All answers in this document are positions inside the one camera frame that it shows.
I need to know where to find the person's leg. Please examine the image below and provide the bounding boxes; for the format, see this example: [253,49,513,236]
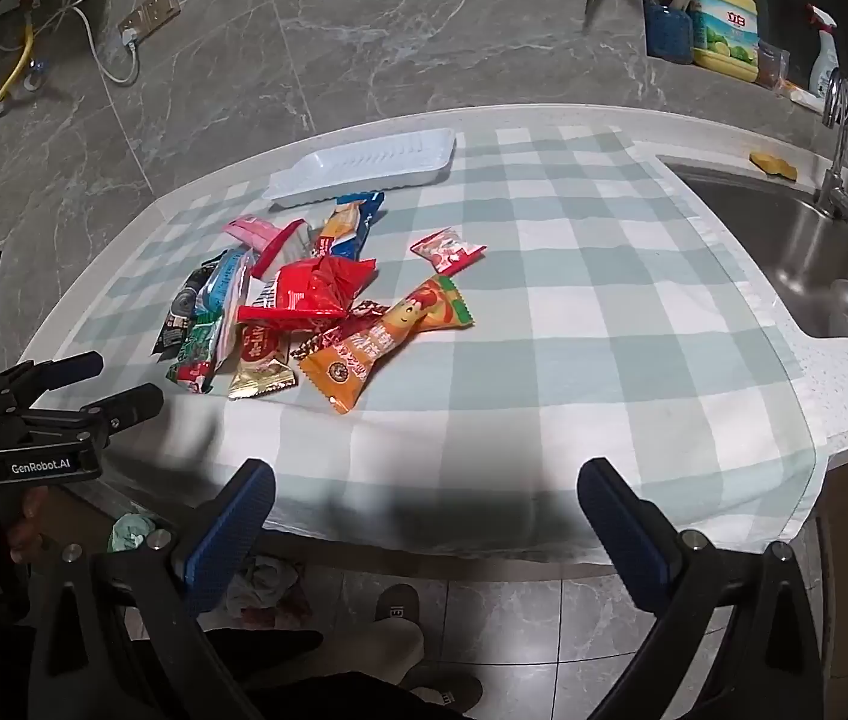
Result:
[202,619,425,720]

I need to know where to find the white power cable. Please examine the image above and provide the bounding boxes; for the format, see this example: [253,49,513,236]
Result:
[67,0,141,85]

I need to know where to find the narrow red snack packet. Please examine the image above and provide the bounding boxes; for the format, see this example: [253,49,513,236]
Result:
[250,219,312,278]

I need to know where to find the metal faucet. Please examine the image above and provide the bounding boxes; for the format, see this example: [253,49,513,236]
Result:
[814,67,848,222]

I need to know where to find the yellow sponge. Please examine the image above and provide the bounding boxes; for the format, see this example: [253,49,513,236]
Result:
[750,151,800,181]

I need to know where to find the gold red snack packet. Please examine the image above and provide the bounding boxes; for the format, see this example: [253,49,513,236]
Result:
[227,322,297,400]

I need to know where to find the stainless steel sink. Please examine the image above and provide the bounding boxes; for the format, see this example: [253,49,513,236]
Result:
[656,157,848,338]

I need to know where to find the white plastic tray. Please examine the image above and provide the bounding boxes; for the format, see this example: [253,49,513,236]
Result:
[262,127,459,209]

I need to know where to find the blue utensil holder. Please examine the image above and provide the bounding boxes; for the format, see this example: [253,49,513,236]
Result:
[643,4,695,65]

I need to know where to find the gold wall socket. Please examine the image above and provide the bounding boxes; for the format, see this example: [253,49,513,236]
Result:
[118,0,182,42]

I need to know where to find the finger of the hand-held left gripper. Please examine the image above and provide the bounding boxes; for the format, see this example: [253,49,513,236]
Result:
[0,351,104,400]
[22,382,164,437]

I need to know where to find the blue cookie packet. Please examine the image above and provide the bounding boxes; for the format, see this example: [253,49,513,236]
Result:
[311,192,386,260]

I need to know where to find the white red floor rag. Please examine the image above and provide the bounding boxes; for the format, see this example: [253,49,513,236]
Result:
[244,555,305,612]

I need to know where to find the black snack packet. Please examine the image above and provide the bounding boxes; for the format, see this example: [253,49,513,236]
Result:
[152,255,226,355]

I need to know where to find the dark red patterned candy packet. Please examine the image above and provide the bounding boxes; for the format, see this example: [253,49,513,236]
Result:
[289,300,389,361]

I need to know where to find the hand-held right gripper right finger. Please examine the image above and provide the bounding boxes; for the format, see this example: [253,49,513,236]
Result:
[577,457,826,720]

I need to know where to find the yellow gas hose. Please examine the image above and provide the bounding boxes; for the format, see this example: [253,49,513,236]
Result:
[0,22,38,117]

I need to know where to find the teal floor rag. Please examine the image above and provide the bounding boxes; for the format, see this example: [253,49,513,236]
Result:
[109,511,158,552]

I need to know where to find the green snack packet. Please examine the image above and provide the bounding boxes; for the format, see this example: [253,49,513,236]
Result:
[164,315,226,395]

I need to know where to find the yellow dish soap bottle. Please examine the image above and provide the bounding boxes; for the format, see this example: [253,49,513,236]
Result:
[690,0,761,85]

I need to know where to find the long orange snack packet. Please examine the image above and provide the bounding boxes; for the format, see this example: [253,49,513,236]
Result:
[298,275,476,416]

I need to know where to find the grey slipper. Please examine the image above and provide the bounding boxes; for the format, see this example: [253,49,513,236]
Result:
[374,583,421,627]
[401,671,485,713]

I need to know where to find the small red white candy packet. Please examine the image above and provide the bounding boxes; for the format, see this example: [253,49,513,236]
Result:
[410,228,488,275]

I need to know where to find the green white checked cloth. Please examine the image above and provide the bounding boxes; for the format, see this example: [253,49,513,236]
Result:
[56,124,830,567]

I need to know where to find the pink snack packet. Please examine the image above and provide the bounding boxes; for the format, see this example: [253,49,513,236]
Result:
[223,216,282,248]

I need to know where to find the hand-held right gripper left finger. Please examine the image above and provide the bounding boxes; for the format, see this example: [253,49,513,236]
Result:
[26,457,278,720]

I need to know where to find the light blue snack packet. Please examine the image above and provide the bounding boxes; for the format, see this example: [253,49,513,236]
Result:
[194,247,256,320]

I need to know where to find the white spray bottle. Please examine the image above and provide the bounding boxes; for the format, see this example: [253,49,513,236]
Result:
[806,4,845,98]

